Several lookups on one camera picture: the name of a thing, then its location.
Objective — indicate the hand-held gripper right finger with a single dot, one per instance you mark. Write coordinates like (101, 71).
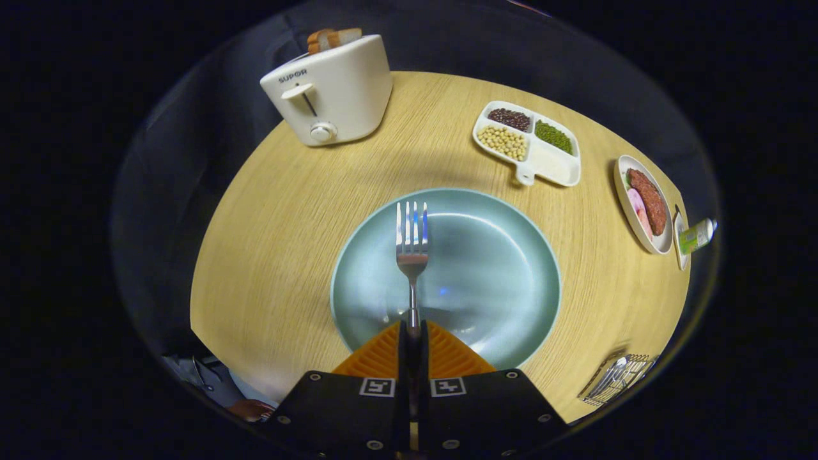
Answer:
(423, 383)

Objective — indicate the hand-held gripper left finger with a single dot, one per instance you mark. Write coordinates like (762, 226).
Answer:
(405, 383)

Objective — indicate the metal fork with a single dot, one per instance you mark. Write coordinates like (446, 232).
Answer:
(412, 255)

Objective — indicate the metal spoon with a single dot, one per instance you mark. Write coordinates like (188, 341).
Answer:
(615, 369)

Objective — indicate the teal round plate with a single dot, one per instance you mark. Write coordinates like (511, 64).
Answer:
(486, 275)

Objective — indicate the metal cutlery basket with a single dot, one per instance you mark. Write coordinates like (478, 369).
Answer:
(639, 370)

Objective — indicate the white divided dish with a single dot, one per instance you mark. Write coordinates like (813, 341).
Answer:
(556, 167)

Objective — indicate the yellow soybeans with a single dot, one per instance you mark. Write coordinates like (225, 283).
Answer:
(503, 142)

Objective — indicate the round beige plate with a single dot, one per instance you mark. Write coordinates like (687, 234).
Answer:
(623, 204)

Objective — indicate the pink ham slices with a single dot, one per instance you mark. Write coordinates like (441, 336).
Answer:
(639, 214)

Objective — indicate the dark red beans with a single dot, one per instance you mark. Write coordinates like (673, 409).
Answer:
(510, 119)

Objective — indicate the green mung beans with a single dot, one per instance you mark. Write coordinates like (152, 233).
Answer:
(553, 137)

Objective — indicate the small white square tray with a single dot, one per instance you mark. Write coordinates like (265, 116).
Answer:
(679, 249)

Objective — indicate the brown steak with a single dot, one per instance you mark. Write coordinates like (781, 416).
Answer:
(650, 201)

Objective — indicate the white toaster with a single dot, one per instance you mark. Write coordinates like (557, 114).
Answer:
(345, 89)

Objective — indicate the silver green drink bottle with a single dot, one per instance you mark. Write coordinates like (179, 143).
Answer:
(695, 236)

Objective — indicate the brown toast slice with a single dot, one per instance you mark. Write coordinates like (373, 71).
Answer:
(317, 39)
(348, 36)

